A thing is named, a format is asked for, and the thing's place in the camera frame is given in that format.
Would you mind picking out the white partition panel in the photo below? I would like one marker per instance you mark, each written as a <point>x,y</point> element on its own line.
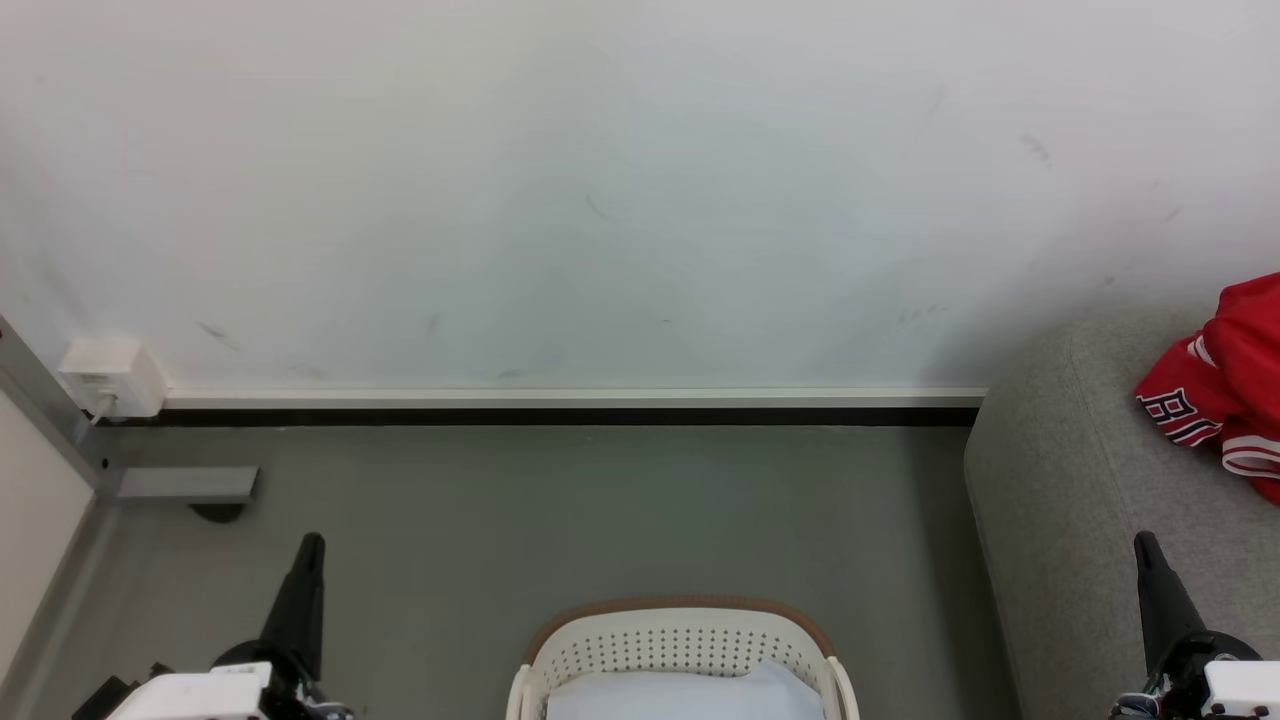
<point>35,520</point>

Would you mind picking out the grey fabric sofa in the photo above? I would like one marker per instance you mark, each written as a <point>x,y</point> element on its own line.
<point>1070,520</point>

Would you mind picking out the grey metal frame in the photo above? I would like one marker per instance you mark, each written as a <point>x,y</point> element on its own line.
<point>170,484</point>

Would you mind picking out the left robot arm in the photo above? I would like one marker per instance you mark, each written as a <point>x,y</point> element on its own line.
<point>100,700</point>

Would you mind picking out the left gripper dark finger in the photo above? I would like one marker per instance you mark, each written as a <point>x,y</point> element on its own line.
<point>302,610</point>

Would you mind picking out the white perforated laundry basket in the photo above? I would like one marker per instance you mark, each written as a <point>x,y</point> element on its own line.
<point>680,635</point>

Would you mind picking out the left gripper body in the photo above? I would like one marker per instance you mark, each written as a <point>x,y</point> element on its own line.
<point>200,695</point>

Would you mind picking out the white and black baseboard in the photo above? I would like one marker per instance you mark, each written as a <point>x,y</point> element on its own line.
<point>560,405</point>

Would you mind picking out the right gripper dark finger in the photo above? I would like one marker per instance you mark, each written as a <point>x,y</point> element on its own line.
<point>1162,600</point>

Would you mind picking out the white wall outlet box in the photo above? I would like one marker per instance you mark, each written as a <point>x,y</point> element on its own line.
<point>112,375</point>

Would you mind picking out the red basketball jersey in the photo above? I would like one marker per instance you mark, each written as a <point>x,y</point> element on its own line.
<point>1235,390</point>

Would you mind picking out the light blue cloth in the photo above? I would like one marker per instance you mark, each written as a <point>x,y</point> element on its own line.
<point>690,695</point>

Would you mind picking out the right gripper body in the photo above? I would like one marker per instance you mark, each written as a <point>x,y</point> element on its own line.
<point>1230,690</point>

